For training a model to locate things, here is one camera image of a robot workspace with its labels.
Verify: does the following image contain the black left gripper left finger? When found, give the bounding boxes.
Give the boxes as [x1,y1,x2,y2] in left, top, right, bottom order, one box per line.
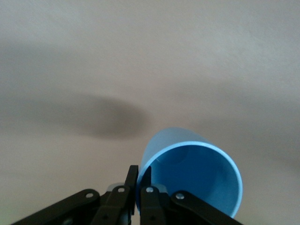
[9,165,139,225]

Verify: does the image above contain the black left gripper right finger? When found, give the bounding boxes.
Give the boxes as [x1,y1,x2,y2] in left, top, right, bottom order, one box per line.
[140,166,244,225]

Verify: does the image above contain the blue plastic cup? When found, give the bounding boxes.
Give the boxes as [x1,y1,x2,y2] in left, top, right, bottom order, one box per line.
[136,127,243,218]

